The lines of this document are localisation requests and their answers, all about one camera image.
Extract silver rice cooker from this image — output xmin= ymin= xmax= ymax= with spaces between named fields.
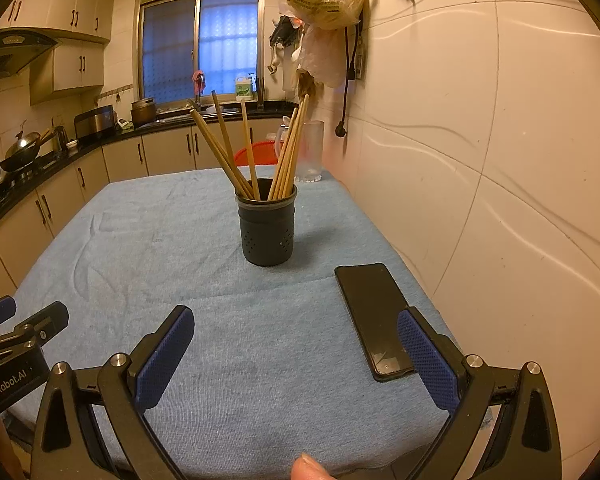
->
xmin=74 ymin=104 xmax=117 ymax=142

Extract dark grey chopstick holder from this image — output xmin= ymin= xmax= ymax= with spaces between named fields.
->
xmin=236 ymin=178 xmax=299 ymax=267

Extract beige base cabinets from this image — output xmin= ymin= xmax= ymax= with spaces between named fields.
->
xmin=0 ymin=117 xmax=291 ymax=321

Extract gas stove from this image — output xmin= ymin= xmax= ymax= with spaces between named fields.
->
xmin=0 ymin=152 xmax=76 ymax=181

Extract black wok with lid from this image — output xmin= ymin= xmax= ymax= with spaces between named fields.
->
xmin=0 ymin=130 xmax=56 ymax=173

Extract black range hood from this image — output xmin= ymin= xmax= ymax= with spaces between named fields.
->
xmin=0 ymin=30 xmax=63 ymax=83

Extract black smartphone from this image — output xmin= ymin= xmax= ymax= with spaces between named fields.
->
xmin=334 ymin=262 xmax=421 ymax=383

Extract blue tablecloth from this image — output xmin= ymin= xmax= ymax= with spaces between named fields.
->
xmin=0 ymin=166 xmax=493 ymax=480

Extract kitchen window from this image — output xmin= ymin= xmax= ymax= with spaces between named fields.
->
xmin=137 ymin=0 xmax=266 ymax=111

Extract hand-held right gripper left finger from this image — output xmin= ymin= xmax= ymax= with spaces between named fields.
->
xmin=30 ymin=305 xmax=196 ymax=480

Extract bunch of wooden chopsticks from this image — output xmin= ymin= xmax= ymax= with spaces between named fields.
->
xmin=189 ymin=90 xmax=311 ymax=202

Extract green label detergent bottle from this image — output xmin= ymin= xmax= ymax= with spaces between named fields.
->
xmin=235 ymin=72 xmax=256 ymax=102

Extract red plastic basin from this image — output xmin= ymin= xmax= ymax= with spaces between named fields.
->
xmin=234 ymin=141 xmax=281 ymax=167

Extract black kitchen countertop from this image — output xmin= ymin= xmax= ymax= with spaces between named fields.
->
xmin=0 ymin=100 xmax=301 ymax=241

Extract brown cooking pot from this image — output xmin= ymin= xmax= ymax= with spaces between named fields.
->
xmin=131 ymin=97 xmax=158 ymax=128

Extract black power cable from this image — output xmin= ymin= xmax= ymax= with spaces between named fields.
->
xmin=334 ymin=25 xmax=361 ymax=138

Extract hanging plastic bags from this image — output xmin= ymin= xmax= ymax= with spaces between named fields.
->
xmin=270 ymin=15 xmax=351 ymax=106

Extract wall power strip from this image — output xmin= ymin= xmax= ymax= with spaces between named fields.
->
xmin=352 ymin=35 xmax=366 ymax=81

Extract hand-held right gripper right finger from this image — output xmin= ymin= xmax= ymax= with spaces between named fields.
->
xmin=396 ymin=306 xmax=563 ymax=480

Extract clear glass mug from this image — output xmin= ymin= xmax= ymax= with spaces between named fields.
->
xmin=275 ymin=120 xmax=326 ymax=183

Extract person's right hand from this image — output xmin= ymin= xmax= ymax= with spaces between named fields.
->
xmin=290 ymin=452 xmax=333 ymax=480

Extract wall hook rail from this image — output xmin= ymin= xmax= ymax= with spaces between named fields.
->
xmin=97 ymin=85 xmax=133 ymax=103

